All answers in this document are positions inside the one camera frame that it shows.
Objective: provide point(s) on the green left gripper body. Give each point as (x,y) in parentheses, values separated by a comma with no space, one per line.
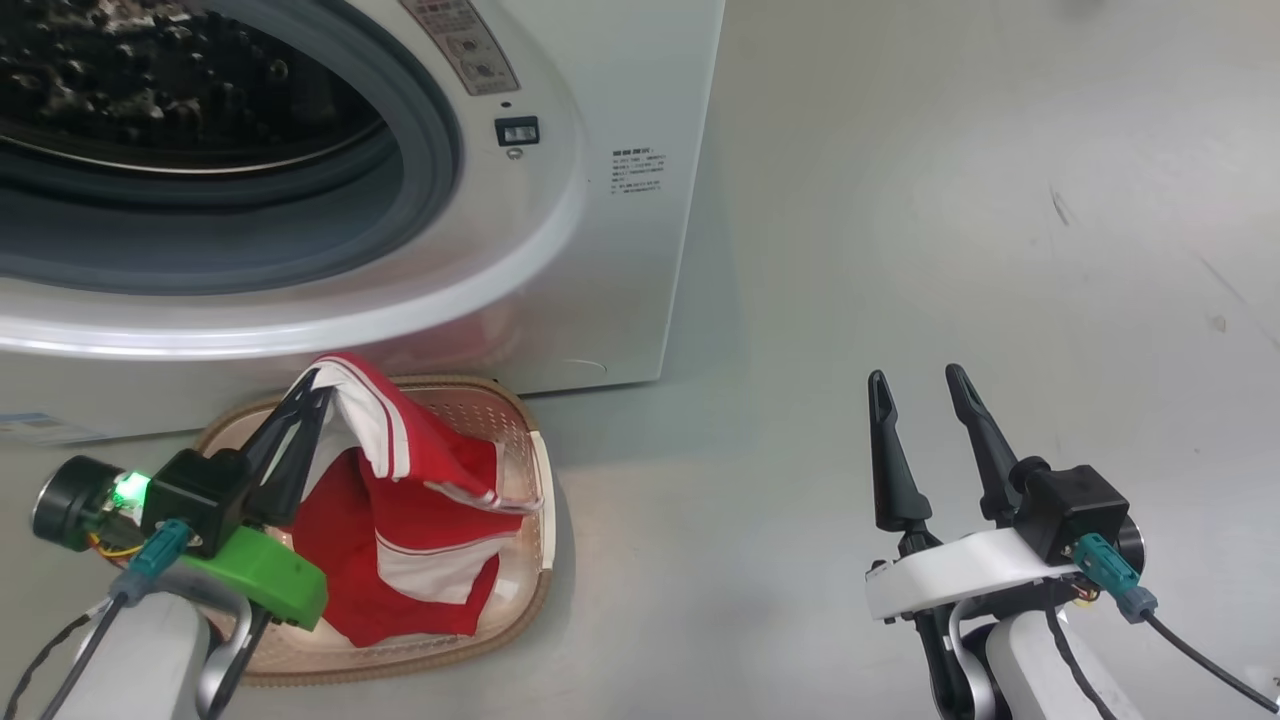
(270,580)

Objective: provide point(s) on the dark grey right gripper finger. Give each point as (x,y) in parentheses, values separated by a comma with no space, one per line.
(893,470)
(985,440)

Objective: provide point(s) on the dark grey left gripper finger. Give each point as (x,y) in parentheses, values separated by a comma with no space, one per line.
(295,470)
(275,435)

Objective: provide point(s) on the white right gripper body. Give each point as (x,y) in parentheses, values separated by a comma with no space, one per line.
(960,575)

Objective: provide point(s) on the red and white garment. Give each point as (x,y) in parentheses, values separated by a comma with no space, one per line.
(420,560)

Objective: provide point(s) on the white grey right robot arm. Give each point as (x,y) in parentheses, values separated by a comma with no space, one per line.
(1030,670)

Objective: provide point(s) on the cream perforated laundry basket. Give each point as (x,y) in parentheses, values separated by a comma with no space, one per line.
(480,425)

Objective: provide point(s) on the white washing machine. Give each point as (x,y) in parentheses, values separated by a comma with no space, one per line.
(620,300)

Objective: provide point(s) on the blue energy label sticker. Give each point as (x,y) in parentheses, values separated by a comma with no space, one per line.
(40,428)

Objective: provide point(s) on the grey warning sticker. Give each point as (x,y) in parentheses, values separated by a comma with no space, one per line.
(465,45)

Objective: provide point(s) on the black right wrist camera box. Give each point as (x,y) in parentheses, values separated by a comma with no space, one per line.
(1075,505)

